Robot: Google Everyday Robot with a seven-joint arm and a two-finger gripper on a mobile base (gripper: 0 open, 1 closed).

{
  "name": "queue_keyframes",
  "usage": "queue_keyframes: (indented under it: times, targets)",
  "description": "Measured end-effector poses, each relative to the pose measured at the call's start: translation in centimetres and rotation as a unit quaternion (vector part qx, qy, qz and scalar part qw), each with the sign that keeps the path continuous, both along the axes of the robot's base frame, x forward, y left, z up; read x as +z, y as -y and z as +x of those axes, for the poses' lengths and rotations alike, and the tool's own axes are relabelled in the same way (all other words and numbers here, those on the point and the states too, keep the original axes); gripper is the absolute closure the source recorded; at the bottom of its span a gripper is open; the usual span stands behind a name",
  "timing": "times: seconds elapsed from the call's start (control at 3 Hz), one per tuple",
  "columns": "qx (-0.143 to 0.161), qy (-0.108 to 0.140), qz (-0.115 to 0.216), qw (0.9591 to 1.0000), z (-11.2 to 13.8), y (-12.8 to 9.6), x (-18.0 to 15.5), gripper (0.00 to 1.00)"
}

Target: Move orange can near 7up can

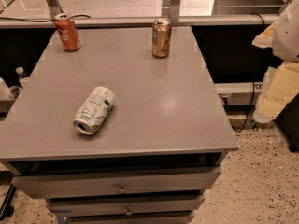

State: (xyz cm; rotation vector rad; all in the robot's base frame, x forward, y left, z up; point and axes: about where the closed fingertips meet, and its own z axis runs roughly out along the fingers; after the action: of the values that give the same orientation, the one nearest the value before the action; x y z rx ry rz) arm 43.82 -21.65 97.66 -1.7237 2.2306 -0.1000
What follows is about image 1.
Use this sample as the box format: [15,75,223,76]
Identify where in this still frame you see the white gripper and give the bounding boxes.
[252,0,299,123]

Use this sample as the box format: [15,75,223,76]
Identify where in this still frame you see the orange-gold soda can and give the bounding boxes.
[152,18,172,58]

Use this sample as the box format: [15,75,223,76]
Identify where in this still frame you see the white green 7up can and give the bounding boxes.
[73,87,115,135]

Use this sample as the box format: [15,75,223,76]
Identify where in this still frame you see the red Coca-Cola can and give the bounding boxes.
[54,13,81,52]

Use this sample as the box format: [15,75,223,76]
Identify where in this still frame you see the top grey drawer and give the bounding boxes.
[12,167,221,199]

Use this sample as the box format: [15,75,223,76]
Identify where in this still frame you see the grey drawer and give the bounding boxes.
[47,192,204,217]
[12,167,221,199]
[67,211,194,224]

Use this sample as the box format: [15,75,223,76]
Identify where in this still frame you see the grey drawer cabinet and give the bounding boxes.
[0,25,240,224]

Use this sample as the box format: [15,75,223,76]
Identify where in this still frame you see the clear plastic bottle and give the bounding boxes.
[15,67,29,86]

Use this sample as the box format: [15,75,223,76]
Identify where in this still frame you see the bottom grey drawer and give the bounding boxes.
[67,211,194,224]

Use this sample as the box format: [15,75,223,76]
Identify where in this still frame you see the middle grey drawer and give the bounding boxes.
[47,192,204,217]

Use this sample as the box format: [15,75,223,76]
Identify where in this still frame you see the metal rail frame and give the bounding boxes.
[0,0,292,28]

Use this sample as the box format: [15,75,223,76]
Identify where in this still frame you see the black cable on rail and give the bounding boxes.
[0,14,92,23]

